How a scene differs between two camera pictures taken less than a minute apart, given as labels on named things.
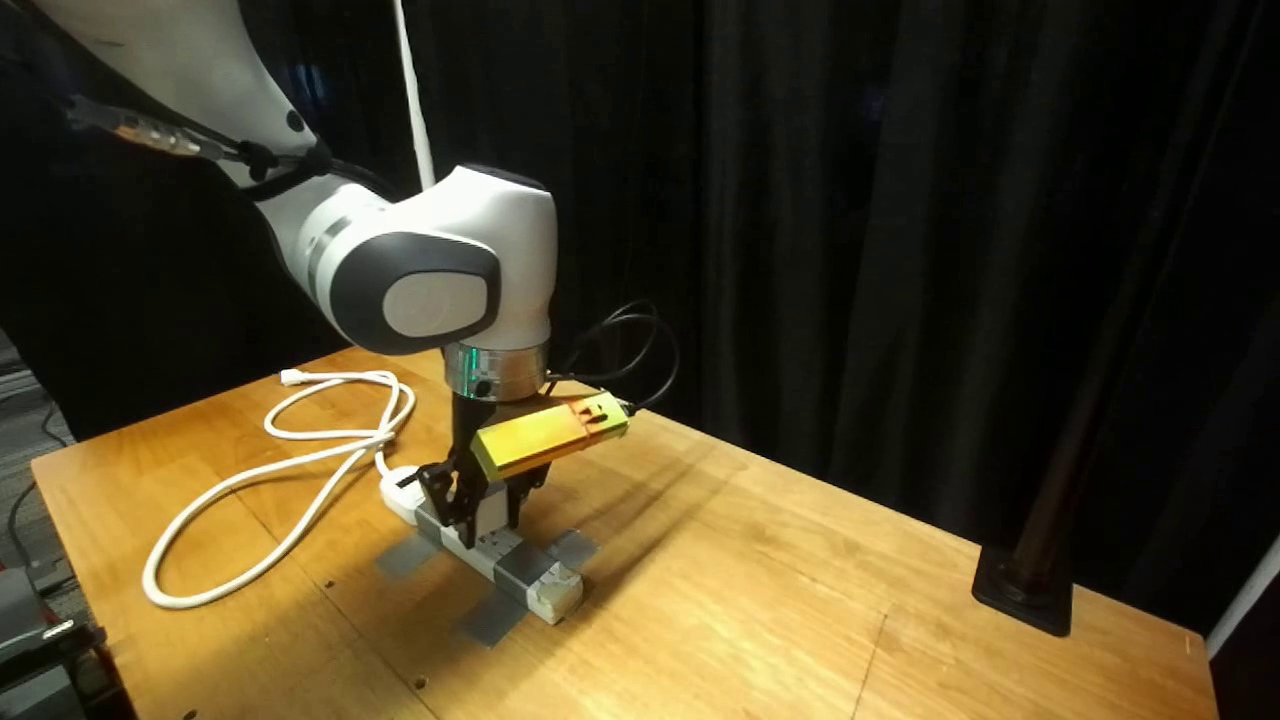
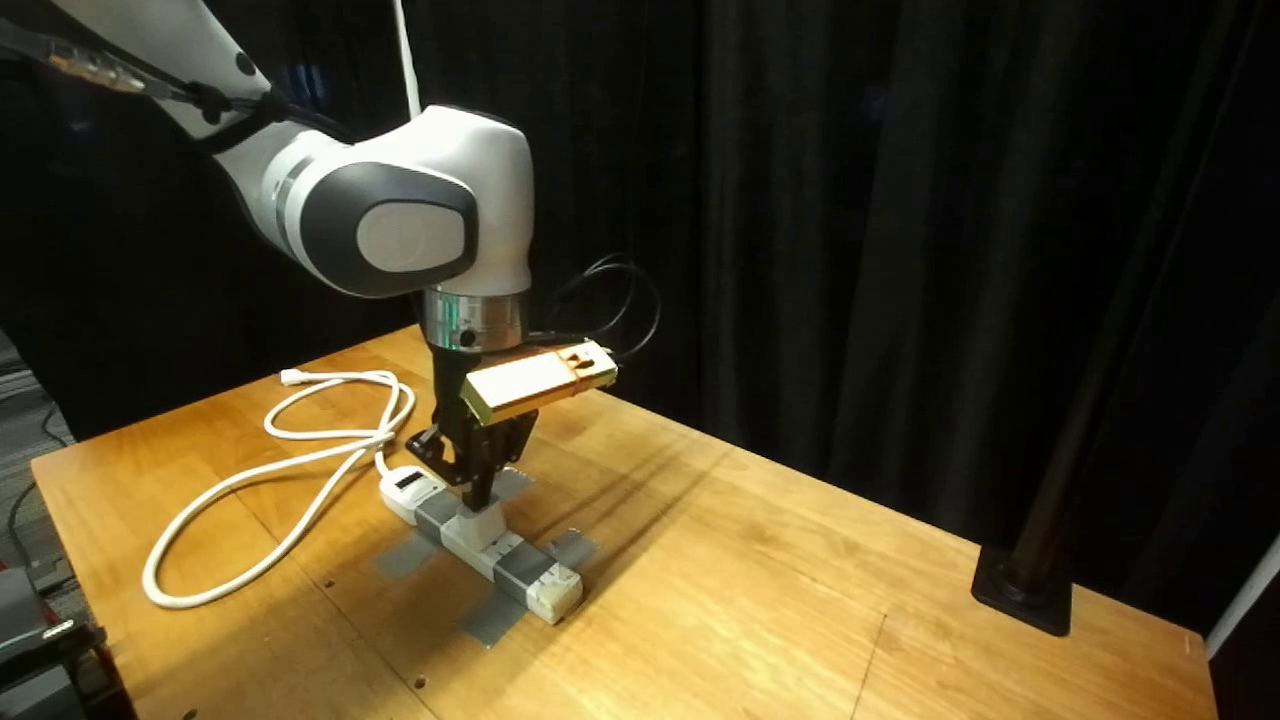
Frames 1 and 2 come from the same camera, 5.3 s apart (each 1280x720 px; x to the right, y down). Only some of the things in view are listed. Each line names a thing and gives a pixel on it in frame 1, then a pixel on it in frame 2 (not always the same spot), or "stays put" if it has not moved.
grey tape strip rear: x=516 y=568 stays put
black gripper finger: x=514 y=488 to x=498 y=463
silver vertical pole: x=414 y=100 stays put
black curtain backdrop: x=1001 y=253 stays put
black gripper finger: x=458 y=488 to x=431 y=446
